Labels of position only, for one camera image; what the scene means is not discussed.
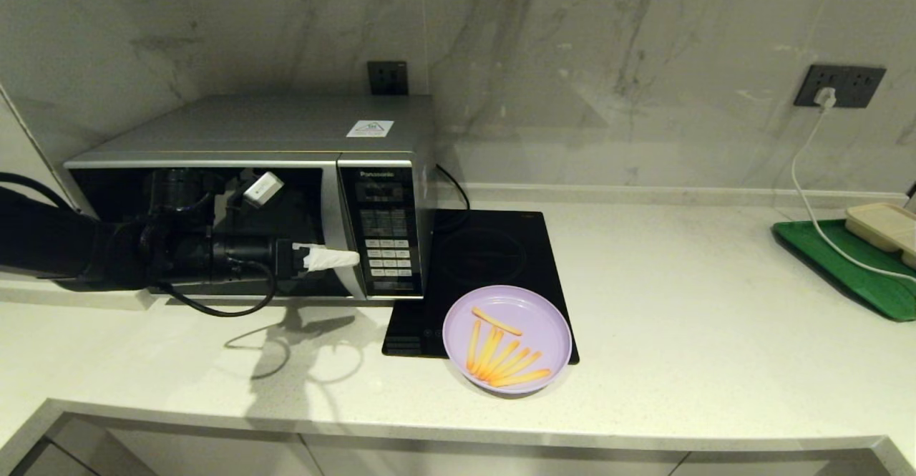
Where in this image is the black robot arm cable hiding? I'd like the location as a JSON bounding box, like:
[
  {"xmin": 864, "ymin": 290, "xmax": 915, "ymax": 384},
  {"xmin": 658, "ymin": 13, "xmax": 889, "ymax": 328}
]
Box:
[{"xmin": 0, "ymin": 172, "xmax": 278, "ymax": 318}]

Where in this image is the white power cable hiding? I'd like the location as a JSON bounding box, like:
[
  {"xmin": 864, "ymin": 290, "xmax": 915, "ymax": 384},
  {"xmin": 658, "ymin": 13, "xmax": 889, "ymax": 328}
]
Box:
[{"xmin": 790, "ymin": 107, "xmax": 916, "ymax": 285}]

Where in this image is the black induction cooktop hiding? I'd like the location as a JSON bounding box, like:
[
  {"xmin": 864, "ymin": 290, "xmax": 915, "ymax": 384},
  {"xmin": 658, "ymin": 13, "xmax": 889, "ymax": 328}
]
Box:
[{"xmin": 381, "ymin": 209, "xmax": 579, "ymax": 366}]

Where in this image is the purple plate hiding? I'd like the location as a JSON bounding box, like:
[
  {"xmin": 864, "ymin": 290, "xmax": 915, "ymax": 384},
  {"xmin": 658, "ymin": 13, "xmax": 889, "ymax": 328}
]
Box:
[{"xmin": 442, "ymin": 285, "xmax": 573, "ymax": 395}]

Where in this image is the wide black wall outlet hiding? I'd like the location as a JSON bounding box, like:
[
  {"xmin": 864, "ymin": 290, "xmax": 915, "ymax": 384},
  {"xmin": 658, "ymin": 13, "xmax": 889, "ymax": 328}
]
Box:
[{"xmin": 793, "ymin": 64, "xmax": 887, "ymax": 110}]

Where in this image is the small black wall outlet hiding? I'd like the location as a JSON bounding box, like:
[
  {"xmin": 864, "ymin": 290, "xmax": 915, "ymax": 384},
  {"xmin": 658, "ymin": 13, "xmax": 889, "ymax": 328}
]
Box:
[{"xmin": 368, "ymin": 61, "xmax": 409, "ymax": 97}]

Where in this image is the silver microwave oven body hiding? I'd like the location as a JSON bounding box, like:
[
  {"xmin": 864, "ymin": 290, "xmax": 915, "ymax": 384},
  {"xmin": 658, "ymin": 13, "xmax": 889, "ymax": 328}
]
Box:
[{"xmin": 63, "ymin": 94, "xmax": 439, "ymax": 303}]

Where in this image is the long crosswise french fry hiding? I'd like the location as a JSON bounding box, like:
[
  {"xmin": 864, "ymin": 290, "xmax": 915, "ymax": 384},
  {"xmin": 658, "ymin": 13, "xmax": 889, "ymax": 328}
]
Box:
[{"xmin": 472, "ymin": 307, "xmax": 523, "ymax": 336}]

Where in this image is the beige base cabinet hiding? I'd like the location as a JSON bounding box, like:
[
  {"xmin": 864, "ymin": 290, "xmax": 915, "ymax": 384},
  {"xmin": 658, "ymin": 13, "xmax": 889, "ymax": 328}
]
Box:
[{"xmin": 14, "ymin": 413, "xmax": 895, "ymax": 476}]

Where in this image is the green plastic tray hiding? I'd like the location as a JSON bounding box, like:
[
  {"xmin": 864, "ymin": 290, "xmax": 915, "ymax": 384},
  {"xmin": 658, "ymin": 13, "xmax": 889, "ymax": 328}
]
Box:
[{"xmin": 771, "ymin": 218, "xmax": 916, "ymax": 322}]

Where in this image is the thin black cable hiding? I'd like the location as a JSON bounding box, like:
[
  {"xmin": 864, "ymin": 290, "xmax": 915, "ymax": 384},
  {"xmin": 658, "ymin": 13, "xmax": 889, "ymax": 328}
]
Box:
[{"xmin": 437, "ymin": 165, "xmax": 471, "ymax": 212}]

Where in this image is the beige lunch container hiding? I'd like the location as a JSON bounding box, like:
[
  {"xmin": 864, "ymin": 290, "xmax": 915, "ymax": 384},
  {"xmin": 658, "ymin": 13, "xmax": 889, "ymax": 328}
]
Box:
[{"xmin": 843, "ymin": 203, "xmax": 916, "ymax": 271}]

